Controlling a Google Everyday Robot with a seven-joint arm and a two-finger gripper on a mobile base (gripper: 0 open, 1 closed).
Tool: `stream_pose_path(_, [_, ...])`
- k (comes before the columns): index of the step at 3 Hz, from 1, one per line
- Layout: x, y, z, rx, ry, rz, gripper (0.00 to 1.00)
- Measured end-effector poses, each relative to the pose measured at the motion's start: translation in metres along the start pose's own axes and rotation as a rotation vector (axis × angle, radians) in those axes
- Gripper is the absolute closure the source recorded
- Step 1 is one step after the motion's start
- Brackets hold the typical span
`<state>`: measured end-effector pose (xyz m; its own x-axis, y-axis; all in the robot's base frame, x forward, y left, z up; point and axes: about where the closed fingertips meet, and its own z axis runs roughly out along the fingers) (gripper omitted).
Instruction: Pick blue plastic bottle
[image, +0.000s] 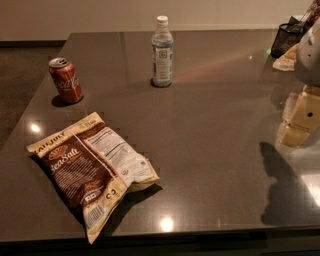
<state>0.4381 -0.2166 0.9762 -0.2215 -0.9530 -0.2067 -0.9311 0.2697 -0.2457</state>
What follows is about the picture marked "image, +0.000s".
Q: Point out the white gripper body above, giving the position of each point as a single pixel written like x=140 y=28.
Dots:
x=309 y=56

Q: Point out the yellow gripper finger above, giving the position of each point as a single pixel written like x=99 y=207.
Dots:
x=301 y=116

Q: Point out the clear blue plastic water bottle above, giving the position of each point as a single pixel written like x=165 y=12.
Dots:
x=162 y=50

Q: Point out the white snack packet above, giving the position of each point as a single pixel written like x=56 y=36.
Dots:
x=287 y=61

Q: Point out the black mesh basket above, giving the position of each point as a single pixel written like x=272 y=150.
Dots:
x=288 y=35

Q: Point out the brown sea salt chip bag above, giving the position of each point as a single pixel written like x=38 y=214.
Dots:
x=94 y=168

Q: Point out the red cola can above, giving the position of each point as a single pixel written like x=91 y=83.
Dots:
x=65 y=79

